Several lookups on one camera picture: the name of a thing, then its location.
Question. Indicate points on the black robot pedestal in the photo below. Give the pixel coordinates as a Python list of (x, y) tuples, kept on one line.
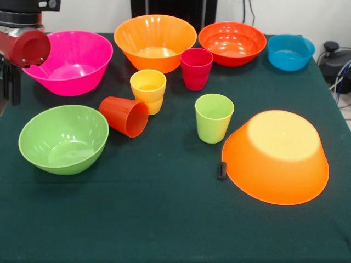
[(170, 8)]

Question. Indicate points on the green plastic bowl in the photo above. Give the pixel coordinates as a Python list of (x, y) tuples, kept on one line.
[(63, 137)]

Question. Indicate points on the red plastic bowl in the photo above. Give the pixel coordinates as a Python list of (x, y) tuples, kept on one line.
[(233, 41)]

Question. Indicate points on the red plastic cup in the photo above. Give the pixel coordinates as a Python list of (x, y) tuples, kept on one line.
[(118, 112)]

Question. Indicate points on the green plastic cup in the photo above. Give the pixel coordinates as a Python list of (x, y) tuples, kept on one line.
[(214, 123)]

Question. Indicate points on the yellow plastic cup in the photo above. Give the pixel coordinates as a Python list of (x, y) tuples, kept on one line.
[(148, 87)]

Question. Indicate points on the orange plastic bowl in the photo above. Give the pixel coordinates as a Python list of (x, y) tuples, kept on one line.
[(155, 35), (274, 164)]

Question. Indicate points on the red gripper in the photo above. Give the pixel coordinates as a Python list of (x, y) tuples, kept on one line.
[(27, 49)]

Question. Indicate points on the dark green tablecloth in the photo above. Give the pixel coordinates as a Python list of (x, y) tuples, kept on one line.
[(175, 224)]

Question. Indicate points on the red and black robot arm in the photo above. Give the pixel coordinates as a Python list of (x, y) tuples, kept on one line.
[(19, 13)]

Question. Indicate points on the crimson plastic cup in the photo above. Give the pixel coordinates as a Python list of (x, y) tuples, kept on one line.
[(196, 74)]

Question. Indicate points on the small black finger pad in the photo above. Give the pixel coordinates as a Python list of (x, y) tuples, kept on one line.
[(222, 171)]

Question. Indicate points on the pink plastic bowl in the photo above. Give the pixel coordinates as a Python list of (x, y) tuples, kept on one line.
[(74, 60)]

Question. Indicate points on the blue plastic bowl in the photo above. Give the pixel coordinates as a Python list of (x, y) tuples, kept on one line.
[(290, 54)]

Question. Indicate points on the black office chair base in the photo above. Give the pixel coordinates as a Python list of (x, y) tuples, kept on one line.
[(333, 64)]

